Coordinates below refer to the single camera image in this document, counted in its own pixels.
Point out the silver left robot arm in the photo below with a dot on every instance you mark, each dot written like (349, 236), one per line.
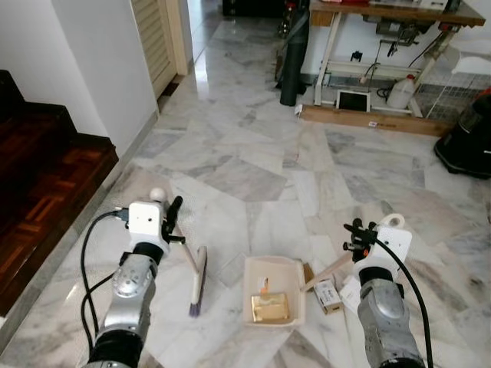
(130, 295)

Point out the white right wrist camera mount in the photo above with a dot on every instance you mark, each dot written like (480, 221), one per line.
(393, 245)

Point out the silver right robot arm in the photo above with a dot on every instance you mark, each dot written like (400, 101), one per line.
(387, 318)

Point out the tall black cylinder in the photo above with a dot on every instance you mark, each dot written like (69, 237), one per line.
(294, 61)

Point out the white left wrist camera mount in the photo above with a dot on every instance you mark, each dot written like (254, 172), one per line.
(146, 220)

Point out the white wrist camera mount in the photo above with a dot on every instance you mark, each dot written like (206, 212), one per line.
(146, 220)
(393, 245)

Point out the light louvred wooden door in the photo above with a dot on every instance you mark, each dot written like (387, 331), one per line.
(157, 38)

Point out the long wooden plank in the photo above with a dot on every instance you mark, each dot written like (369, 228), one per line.
(376, 119)

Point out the small printed cardboard box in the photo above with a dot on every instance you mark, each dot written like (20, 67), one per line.
(327, 297)

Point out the white framed tablet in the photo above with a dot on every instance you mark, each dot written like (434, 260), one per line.
(353, 100)

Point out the wooden hand broom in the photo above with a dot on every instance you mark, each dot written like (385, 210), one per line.
(199, 280)

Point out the dark wooden staircase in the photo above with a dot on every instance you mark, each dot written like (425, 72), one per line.
(42, 184)

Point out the black round appliance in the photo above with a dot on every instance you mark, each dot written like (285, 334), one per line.
(468, 142)

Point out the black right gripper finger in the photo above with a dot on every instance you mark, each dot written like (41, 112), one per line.
(355, 225)

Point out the clear white plastic cover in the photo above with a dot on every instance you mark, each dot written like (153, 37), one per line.
(472, 60)

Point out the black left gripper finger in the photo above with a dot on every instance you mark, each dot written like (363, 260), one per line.
(175, 207)

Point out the white plastic jug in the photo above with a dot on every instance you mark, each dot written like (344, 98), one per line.
(401, 94)

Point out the wooden table with white legs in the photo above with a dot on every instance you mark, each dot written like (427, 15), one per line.
(399, 14)

